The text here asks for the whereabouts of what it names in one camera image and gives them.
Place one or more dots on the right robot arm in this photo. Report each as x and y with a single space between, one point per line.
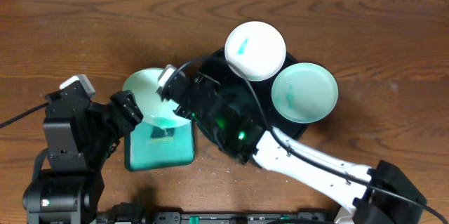
366 195

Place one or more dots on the green rectangular tray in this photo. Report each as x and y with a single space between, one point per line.
143 153

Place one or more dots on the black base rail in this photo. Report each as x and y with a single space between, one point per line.
134 213

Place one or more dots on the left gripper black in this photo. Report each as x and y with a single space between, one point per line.
126 108

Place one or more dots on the mint plate front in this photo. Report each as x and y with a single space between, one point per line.
144 85

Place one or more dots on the white plate with green smear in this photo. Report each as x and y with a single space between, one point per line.
257 49

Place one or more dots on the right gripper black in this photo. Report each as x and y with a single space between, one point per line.
202 78

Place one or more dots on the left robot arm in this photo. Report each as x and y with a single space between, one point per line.
81 135

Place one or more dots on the black round tray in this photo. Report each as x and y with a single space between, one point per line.
291 125

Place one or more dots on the dark green scrub sponge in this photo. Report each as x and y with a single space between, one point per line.
162 133

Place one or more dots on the mint plate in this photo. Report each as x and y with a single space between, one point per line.
144 85
304 93

